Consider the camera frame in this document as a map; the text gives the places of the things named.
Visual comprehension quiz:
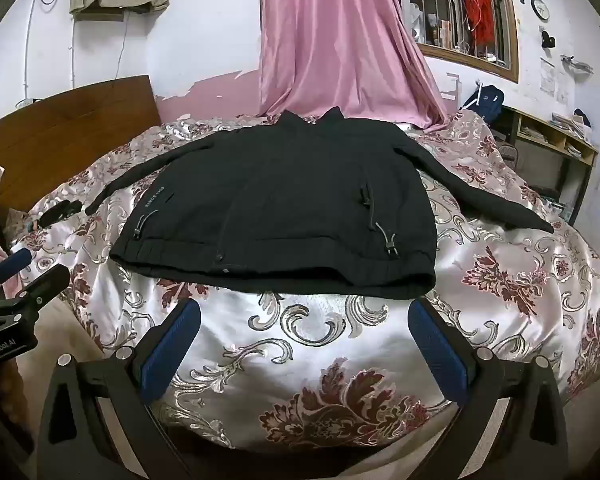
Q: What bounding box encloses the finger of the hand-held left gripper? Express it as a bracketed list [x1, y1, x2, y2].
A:
[7, 263, 71, 311]
[0, 247, 34, 306]

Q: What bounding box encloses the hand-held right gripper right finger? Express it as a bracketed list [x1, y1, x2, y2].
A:
[407, 296, 568, 480]

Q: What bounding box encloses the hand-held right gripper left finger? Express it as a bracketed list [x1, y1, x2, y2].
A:
[37, 300, 203, 480]

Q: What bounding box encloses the black jacket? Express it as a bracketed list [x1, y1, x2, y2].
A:
[85, 106, 556, 297]

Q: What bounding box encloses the black object on bed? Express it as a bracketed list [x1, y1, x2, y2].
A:
[37, 200, 83, 226]

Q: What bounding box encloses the floral satin bed cover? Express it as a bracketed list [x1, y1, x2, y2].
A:
[2, 109, 600, 461]

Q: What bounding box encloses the wooden headboard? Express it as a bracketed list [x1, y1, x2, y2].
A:
[0, 75, 162, 221]

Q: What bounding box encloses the wooden shelf unit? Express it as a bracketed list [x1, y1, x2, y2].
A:
[500, 105, 600, 226]

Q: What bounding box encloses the dark blue backpack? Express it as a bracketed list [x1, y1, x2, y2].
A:
[462, 82, 506, 123]

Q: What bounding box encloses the barred window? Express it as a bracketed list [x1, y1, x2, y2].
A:
[402, 0, 521, 83]

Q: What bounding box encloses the pink curtain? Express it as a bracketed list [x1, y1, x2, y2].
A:
[258, 0, 453, 130]

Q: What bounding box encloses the red hanging cloth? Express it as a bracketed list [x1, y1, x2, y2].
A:
[462, 0, 496, 43]

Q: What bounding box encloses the paper sheet on wall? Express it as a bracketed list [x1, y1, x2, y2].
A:
[540, 57, 571, 106]

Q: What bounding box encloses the small wall rack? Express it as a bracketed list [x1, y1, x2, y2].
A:
[561, 55, 593, 76]

